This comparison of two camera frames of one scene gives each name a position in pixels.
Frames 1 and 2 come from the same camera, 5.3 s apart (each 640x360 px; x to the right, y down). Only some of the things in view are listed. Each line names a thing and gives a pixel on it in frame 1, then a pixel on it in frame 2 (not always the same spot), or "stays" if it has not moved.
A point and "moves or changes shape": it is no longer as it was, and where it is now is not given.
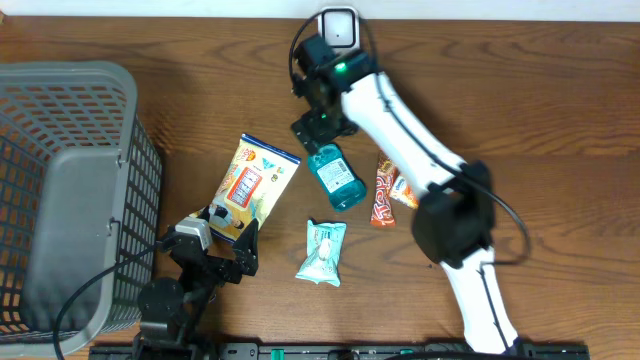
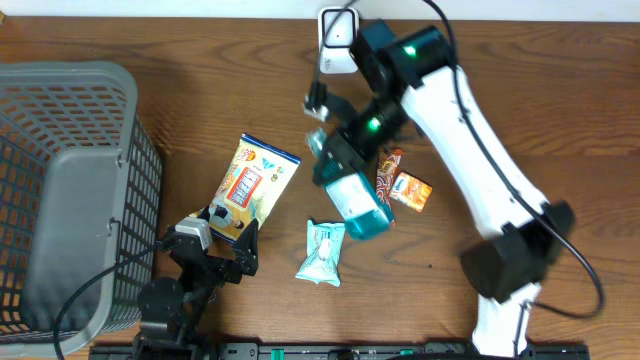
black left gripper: [248, 259] stays
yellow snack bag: [252, 185] stays
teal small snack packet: [324, 243] stays
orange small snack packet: [404, 192] stays
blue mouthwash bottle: [341, 181] moves or changes shape
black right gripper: [318, 129] -> [346, 145]
